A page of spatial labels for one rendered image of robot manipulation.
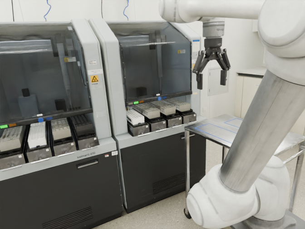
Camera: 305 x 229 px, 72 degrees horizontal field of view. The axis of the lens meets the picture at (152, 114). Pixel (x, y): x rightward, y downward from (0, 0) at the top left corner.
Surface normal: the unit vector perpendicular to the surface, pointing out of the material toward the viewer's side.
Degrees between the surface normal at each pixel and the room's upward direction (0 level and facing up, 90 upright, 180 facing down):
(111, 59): 90
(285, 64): 116
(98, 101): 90
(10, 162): 90
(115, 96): 90
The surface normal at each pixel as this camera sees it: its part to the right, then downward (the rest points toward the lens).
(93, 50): 0.44, 0.26
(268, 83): -0.96, 0.12
